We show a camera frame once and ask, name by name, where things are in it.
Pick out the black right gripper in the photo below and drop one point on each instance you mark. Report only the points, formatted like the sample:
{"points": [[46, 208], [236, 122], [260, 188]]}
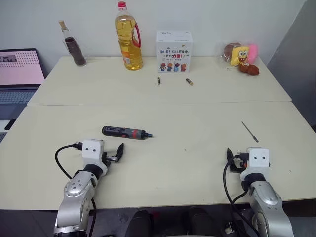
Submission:
{"points": [[238, 165]]}

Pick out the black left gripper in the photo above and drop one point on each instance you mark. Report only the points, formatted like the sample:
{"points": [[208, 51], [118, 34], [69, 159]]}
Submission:
{"points": [[111, 159]]}

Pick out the grey electric screwdriver red band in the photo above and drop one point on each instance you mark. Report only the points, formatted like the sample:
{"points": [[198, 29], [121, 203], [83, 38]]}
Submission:
{"points": [[123, 132]]}

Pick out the metal screwdriver bit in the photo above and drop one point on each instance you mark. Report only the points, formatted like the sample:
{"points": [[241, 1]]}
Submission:
{"points": [[249, 132]]}

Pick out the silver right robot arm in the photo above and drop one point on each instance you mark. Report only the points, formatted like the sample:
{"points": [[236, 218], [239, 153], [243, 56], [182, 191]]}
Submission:
{"points": [[266, 197]]}

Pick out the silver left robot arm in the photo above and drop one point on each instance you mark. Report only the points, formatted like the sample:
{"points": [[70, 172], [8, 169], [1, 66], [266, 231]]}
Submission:
{"points": [[74, 195]]}

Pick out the dark rounded shape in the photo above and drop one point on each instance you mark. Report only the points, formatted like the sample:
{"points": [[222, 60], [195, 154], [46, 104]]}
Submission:
{"points": [[139, 222], [197, 222]]}

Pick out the black gold AA battery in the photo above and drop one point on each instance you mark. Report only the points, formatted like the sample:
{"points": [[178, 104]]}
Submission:
{"points": [[158, 80], [189, 82]]}

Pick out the brown plush toy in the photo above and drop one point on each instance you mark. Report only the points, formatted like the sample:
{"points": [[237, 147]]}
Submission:
{"points": [[250, 69]]}

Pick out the clear plastic bag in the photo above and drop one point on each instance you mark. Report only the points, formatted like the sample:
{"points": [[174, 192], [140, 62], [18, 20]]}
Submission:
{"points": [[219, 55]]}

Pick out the yellow SpongeBob plush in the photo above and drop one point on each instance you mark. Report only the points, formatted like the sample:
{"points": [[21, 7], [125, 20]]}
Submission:
{"points": [[240, 55]]}

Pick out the grey partition panel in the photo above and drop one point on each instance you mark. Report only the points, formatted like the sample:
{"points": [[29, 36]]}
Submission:
{"points": [[296, 74]]}

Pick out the pink plush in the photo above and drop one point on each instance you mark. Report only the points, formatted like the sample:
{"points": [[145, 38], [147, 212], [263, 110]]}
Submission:
{"points": [[253, 53]]}

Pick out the round brown plush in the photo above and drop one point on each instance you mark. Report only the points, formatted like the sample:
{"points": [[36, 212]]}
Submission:
{"points": [[229, 49]]}

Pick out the cooking oil bottle red cap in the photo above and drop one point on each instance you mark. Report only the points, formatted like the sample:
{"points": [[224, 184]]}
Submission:
{"points": [[128, 44]]}

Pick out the glass bottle dark contents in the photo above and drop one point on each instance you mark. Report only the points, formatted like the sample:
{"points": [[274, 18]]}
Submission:
{"points": [[75, 51]]}

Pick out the white cartoon printed box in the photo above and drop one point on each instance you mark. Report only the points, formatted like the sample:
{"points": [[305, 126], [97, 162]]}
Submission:
{"points": [[174, 53]]}

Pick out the grey laptop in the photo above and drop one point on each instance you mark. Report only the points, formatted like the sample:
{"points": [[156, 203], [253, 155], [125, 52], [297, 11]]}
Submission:
{"points": [[17, 69]]}

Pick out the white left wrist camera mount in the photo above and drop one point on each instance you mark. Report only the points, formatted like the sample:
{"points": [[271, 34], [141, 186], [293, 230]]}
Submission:
{"points": [[91, 153]]}

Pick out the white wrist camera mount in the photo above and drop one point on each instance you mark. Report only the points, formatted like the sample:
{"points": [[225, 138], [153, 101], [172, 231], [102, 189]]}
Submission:
{"points": [[258, 160], [91, 153]]}

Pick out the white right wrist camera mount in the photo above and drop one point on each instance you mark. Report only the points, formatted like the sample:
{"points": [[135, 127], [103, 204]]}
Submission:
{"points": [[258, 160]]}

